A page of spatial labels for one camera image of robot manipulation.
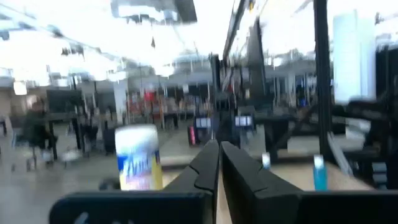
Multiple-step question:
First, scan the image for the white board panel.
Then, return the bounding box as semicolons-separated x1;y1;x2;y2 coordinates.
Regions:
332;11;377;103

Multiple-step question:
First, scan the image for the small teal bottle white cap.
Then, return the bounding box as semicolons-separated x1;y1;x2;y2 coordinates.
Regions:
312;154;328;192
261;152;272;170

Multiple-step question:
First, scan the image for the person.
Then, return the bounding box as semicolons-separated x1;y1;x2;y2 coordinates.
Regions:
23;98;58;162

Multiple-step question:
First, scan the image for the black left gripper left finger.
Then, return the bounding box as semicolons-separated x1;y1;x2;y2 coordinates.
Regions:
163;139;221;224

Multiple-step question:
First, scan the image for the yellow wipes canister white lid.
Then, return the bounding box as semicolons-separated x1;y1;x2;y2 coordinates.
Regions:
114;123;164;191

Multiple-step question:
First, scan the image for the white room pillar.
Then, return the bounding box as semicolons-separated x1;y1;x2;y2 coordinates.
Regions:
113;79;129;125

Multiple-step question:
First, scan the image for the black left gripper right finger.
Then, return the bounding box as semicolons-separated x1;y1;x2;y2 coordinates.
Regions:
220;141;303;224

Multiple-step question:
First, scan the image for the black background table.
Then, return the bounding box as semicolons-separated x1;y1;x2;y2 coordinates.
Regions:
9;111;79;160

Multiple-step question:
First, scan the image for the black aluminium table frame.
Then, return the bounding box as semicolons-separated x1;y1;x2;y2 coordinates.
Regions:
313;0;346;177

